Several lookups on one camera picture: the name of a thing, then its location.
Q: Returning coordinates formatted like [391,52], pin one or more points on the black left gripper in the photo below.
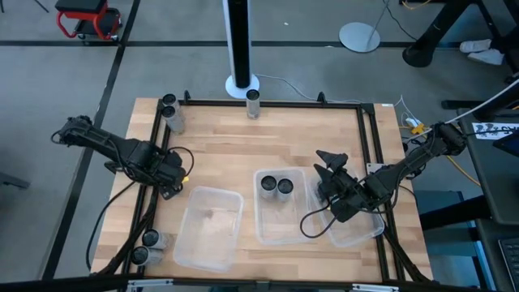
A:
[170,174]

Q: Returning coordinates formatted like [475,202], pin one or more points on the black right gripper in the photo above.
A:
[344,196]

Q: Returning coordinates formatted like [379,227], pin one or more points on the clear plastic bin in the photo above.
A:
[280,227]
[208,243]
[357,237]

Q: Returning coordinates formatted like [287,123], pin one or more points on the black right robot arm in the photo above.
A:
[413,162]

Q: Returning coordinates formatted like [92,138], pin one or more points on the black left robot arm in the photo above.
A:
[101,142]

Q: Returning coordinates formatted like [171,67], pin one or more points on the silver mounting plate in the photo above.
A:
[372,168]

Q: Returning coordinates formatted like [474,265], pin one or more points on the white power adapter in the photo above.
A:
[412,121]

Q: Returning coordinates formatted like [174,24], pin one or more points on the yellow plug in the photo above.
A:
[418,129]

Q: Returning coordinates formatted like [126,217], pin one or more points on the black desk support beam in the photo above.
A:
[454,213]

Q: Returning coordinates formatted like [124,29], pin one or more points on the white round floor base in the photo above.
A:
[359,37]

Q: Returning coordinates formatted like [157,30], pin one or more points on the black and white tower fan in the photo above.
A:
[239,40]

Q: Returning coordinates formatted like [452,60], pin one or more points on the black front crossbar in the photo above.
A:
[61,284]

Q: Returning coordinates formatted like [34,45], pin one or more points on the black floor bar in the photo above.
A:
[14,181]

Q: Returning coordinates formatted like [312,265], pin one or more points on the white paper with writing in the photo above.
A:
[490,130]

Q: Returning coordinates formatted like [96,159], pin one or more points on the black desk leg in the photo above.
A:
[430,36]

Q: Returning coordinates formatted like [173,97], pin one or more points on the dark side desk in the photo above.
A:
[498,190]

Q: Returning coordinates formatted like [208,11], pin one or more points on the dark tablet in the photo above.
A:
[509,144]

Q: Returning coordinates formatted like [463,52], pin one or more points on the red and black rolling stool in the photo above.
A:
[81,6]

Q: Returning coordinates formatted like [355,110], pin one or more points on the black keyboard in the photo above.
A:
[510,263]

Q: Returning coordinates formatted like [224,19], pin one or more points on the black table frame rails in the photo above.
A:
[284,104]

